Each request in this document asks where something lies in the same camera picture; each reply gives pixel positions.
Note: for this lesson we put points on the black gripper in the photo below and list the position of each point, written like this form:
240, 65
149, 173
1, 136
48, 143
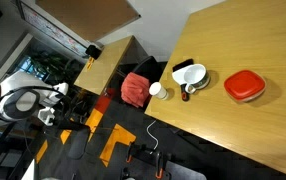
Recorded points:
71, 125

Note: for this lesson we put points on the red square plastic lid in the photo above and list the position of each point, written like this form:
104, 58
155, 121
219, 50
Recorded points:
244, 85

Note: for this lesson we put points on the small glass jar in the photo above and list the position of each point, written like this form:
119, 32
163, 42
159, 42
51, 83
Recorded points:
249, 99

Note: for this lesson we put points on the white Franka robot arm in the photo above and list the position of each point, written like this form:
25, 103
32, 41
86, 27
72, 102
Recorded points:
16, 83

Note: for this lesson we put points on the white paper cup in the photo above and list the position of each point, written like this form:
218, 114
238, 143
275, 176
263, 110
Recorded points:
158, 90

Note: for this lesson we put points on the green potted plant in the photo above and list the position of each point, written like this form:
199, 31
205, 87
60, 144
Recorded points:
49, 66

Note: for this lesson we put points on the small orange object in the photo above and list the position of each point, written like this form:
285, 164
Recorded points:
90, 63

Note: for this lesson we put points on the small wooden desk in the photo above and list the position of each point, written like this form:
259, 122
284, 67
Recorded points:
106, 66

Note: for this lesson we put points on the red-orange cloth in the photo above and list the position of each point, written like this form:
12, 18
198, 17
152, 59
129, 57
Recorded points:
134, 90

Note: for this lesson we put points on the black device on desk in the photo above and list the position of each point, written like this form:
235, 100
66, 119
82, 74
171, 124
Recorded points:
93, 51

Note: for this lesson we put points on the framed whiteboard poster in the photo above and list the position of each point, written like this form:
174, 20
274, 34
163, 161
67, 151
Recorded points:
53, 30

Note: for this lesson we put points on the black office chair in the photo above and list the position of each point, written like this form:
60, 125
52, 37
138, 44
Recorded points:
148, 65

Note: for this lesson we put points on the framed cork board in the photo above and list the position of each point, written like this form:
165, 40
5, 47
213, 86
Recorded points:
89, 16

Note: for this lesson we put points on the dark grey base board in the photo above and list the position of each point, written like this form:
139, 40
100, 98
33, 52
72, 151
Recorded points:
186, 171

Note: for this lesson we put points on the white mug with green band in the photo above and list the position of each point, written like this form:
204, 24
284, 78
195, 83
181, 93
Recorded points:
196, 75

